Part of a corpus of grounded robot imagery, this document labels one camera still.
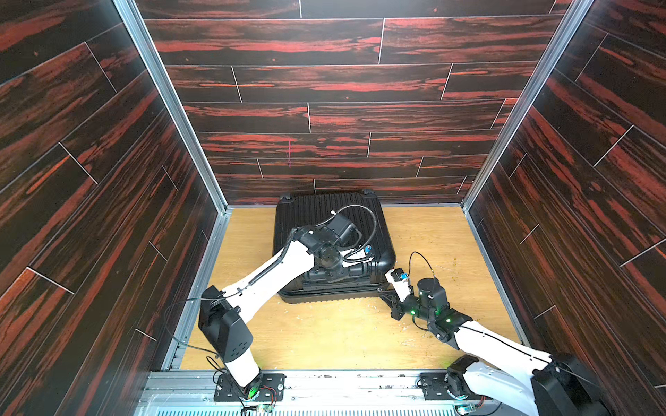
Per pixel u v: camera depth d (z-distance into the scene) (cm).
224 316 42
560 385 45
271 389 73
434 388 73
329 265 65
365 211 60
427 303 66
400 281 72
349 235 62
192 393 73
